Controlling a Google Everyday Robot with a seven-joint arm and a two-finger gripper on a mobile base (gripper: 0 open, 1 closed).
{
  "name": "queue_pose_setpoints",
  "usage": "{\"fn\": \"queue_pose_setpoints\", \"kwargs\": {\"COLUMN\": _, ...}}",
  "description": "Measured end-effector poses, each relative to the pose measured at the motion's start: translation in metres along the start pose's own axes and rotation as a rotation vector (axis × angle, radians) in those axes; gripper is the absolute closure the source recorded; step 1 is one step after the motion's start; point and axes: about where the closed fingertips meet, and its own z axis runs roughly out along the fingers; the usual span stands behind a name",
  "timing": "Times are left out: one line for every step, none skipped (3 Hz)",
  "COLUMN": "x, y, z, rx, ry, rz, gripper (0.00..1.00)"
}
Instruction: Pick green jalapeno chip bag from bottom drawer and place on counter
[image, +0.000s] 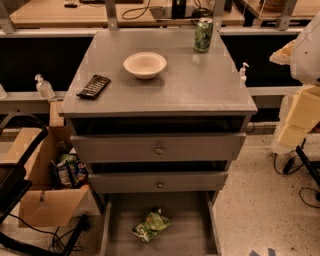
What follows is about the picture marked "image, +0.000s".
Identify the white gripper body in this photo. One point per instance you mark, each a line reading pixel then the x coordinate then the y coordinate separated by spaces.
pixel 307 55

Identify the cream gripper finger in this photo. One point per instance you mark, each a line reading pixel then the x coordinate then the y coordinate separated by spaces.
pixel 283 55

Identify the green jalapeno chip bag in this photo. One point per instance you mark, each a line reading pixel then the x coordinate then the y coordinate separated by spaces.
pixel 151 226

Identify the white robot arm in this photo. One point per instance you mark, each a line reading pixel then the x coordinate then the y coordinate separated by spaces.
pixel 305 56

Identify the grey drawer cabinet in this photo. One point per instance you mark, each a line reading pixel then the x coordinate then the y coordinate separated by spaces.
pixel 196 93

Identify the grey open bottom drawer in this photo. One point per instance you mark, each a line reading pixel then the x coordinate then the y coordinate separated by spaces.
pixel 192 231

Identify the grey top drawer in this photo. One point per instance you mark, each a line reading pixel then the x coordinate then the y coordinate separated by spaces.
pixel 149 148

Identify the grey middle drawer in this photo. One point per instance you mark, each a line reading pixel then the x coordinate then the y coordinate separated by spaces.
pixel 158 181

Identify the small pump bottle right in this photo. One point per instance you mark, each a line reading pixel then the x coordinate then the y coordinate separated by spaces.
pixel 242 72

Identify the black tripod stand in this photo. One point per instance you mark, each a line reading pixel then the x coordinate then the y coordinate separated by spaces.
pixel 313 168

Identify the green soda can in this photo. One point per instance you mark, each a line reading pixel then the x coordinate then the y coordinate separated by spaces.
pixel 203 34

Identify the white paper bowl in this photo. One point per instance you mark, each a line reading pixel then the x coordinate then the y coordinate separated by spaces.
pixel 145 65

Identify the dark chocolate bar wrapper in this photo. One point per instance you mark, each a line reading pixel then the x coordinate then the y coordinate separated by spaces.
pixel 94 87

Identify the clear sanitizer bottle left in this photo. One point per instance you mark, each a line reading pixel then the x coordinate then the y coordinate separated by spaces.
pixel 43 87

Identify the snack bags in box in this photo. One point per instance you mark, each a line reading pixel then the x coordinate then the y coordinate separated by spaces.
pixel 69 172

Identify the wooden desk background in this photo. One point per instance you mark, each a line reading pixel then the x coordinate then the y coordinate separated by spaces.
pixel 72 13

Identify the cardboard box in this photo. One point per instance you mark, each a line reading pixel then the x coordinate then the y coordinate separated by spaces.
pixel 45 204

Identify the black chair frame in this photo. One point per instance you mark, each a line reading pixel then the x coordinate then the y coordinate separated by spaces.
pixel 13 186

